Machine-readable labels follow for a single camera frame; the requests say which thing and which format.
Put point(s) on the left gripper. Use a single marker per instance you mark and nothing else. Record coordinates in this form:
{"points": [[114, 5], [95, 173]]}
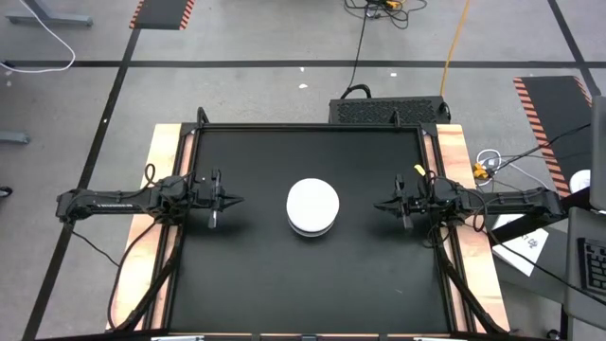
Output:
{"points": [[203, 198]]}

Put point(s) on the white cup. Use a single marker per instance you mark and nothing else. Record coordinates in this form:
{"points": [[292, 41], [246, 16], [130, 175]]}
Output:
{"points": [[580, 181]]}

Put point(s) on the black aluminium table frame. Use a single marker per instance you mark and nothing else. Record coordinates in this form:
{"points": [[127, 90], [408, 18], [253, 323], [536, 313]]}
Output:
{"points": [[308, 126]]}

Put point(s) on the grey stand foot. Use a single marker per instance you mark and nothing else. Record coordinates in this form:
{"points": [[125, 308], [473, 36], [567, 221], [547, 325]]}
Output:
{"points": [[14, 137], [52, 20]]}

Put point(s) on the black hazard-striped floor mat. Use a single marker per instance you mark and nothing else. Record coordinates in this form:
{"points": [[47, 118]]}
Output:
{"points": [[558, 123], [162, 13]]}

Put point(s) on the grey desk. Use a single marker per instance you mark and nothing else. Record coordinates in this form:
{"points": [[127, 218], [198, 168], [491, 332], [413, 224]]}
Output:
{"points": [[574, 284]]}

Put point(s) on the white paper sheet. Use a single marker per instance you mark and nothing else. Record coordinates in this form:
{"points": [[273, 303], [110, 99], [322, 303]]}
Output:
{"points": [[521, 256]]}

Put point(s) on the medium white bowl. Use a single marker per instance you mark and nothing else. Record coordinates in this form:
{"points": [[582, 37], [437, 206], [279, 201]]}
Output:
{"points": [[312, 229]]}

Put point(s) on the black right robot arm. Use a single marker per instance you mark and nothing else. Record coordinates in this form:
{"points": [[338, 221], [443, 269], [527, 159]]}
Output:
{"points": [[516, 201]]}

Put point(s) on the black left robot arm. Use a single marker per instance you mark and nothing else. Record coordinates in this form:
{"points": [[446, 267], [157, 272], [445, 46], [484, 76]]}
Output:
{"points": [[109, 201]]}

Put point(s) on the grey monitor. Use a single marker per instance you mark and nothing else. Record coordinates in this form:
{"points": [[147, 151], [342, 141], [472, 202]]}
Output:
{"points": [[599, 151]]}

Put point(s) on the black keyboard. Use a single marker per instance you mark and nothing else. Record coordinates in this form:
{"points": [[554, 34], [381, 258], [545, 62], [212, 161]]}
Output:
{"points": [[594, 265]]}

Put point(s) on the yellow plug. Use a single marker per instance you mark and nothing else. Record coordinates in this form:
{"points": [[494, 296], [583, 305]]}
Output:
{"points": [[391, 4]]}

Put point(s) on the black computer tower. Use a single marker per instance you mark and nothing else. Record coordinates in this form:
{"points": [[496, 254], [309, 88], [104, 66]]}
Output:
{"points": [[388, 111]]}

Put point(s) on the silver bracket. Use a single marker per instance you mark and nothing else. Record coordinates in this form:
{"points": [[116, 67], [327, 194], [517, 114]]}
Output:
{"points": [[177, 338]]}

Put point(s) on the large white bowl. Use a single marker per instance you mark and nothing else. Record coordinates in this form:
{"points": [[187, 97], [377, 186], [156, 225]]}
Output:
{"points": [[312, 201]]}

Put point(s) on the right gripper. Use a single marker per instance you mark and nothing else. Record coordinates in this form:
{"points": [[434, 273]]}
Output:
{"points": [[423, 201]]}

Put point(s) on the black caster wheel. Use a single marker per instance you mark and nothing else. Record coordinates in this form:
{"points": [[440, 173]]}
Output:
{"points": [[5, 192]]}

